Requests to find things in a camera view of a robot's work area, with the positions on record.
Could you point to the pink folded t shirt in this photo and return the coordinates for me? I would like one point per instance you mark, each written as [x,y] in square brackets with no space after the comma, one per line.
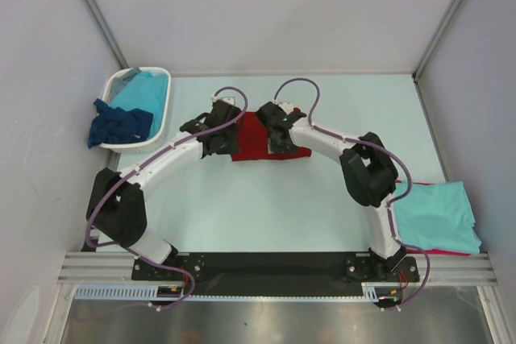
[443,252]

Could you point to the red t shirt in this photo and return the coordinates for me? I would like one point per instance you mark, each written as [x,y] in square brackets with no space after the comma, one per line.
[253,143]

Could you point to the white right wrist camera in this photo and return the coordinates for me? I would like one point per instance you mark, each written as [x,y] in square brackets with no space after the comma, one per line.
[287,107]

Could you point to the white laundry basket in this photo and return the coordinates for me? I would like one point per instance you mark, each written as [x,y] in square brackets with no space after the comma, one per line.
[150,144]

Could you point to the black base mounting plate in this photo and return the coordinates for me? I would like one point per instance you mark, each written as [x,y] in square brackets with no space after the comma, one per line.
[292,269]

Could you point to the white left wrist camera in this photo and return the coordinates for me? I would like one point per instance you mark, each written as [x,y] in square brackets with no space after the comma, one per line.
[228,100]

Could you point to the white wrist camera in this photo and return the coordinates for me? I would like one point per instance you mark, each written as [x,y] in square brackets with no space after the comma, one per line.
[228,100]
[287,107]

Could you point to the aluminium frame rail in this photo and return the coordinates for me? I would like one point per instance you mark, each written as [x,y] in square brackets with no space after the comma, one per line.
[116,268]

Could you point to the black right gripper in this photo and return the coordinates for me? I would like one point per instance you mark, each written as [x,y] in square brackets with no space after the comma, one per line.
[276,147]

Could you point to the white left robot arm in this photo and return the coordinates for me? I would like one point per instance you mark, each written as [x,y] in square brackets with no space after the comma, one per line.
[117,205]

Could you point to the grey t shirt in basket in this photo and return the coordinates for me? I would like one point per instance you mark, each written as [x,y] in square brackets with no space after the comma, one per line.
[120,82]

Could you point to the white slotted cable duct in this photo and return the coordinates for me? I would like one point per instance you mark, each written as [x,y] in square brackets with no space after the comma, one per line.
[155,292]

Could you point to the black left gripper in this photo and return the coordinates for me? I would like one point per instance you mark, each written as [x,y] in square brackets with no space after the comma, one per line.
[233,147]

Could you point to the navy blue t shirt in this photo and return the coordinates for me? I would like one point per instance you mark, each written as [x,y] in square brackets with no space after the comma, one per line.
[118,126]

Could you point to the light blue folded t shirt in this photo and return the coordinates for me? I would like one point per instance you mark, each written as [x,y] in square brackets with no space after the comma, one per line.
[435,215]

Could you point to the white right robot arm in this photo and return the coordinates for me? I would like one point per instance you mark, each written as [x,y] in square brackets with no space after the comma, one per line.
[368,171]

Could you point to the turquoise t shirt in basket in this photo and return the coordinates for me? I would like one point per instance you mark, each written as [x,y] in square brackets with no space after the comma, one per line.
[147,91]

